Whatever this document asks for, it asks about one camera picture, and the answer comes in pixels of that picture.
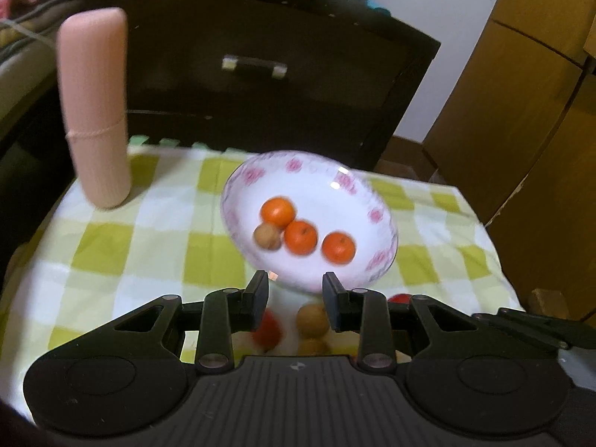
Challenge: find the large red orange tomato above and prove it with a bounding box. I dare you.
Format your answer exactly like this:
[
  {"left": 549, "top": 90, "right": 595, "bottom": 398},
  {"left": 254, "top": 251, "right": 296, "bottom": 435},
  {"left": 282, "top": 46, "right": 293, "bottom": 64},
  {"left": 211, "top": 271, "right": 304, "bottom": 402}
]
[{"left": 388, "top": 293, "right": 411, "bottom": 309}]

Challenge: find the oblong red cherry tomato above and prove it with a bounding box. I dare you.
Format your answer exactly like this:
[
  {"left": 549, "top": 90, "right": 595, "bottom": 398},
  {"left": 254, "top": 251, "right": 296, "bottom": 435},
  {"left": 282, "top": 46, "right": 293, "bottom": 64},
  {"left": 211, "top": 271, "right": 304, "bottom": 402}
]
[{"left": 251, "top": 309, "right": 283, "bottom": 351}]

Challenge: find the small orange mandarin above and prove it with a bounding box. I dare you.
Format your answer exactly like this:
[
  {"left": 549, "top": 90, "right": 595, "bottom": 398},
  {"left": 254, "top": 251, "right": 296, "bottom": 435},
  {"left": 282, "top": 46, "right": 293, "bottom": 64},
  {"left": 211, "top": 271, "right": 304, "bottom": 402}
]
[{"left": 283, "top": 220, "right": 318, "bottom": 256}]

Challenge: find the orange mandarin right in plate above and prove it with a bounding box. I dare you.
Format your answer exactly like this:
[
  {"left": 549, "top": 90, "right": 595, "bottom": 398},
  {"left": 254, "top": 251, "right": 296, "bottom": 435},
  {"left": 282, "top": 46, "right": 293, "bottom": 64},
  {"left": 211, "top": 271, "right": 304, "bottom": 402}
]
[{"left": 321, "top": 231, "right": 356, "bottom": 265}]

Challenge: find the orange mandarin in plate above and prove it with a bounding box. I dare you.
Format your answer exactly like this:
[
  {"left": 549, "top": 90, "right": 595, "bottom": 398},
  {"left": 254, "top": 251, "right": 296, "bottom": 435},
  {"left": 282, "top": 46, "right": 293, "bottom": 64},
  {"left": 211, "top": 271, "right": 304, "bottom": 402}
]
[
  {"left": 321, "top": 231, "right": 356, "bottom": 265},
  {"left": 260, "top": 196, "right": 296, "bottom": 230}
]

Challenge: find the orange mandarin far in plate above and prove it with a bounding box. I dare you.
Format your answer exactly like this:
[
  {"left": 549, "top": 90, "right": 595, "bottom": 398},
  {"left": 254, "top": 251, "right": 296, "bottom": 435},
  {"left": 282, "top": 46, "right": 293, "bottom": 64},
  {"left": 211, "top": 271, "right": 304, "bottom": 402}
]
[{"left": 260, "top": 196, "right": 296, "bottom": 230}]

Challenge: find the white floral plate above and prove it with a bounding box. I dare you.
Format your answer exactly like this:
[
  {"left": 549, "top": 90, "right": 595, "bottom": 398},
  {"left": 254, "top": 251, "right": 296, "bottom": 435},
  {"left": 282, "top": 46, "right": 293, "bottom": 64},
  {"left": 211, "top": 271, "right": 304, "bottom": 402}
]
[{"left": 220, "top": 150, "right": 398, "bottom": 294}]

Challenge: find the green white checkered tablecloth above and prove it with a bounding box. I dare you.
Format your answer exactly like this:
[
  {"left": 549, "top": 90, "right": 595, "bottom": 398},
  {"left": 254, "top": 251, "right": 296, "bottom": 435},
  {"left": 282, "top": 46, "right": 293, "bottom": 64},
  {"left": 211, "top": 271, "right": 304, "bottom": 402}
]
[{"left": 1, "top": 145, "right": 519, "bottom": 410}]

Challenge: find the brown wooden wardrobe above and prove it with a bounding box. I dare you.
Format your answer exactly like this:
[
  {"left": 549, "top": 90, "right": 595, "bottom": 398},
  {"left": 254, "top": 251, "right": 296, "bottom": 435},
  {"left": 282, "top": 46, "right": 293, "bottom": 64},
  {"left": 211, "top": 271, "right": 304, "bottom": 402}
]
[{"left": 423, "top": 0, "right": 595, "bottom": 323}]

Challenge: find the dark wooden nightstand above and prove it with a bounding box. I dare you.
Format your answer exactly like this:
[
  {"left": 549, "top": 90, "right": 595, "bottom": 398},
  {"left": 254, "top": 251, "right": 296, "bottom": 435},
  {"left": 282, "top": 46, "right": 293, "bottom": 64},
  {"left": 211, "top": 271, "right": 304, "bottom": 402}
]
[{"left": 85, "top": 0, "right": 440, "bottom": 169}]

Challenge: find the pink ribbed cylinder container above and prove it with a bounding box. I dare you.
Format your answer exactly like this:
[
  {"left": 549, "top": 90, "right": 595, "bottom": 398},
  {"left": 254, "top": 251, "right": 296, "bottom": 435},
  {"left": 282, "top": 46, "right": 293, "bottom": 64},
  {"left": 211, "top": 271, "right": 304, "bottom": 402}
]
[{"left": 56, "top": 7, "right": 131, "bottom": 209}]

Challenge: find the grey striped mattress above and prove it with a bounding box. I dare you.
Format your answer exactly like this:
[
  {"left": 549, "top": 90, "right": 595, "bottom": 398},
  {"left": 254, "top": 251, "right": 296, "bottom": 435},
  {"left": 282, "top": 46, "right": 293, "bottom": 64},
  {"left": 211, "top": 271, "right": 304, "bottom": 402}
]
[{"left": 1, "top": 0, "right": 83, "bottom": 119}]

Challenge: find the silver drawer handle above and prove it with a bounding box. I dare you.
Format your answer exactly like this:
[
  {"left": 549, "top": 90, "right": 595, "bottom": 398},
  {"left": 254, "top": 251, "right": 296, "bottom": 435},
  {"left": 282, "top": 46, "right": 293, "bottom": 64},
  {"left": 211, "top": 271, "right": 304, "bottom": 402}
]
[{"left": 221, "top": 54, "right": 288, "bottom": 80}]

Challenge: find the white charging cable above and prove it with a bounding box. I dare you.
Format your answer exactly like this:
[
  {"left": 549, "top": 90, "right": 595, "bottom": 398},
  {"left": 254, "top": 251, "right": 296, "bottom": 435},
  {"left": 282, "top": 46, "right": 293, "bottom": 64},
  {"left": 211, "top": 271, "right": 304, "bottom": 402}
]
[{"left": 0, "top": 18, "right": 60, "bottom": 53}]

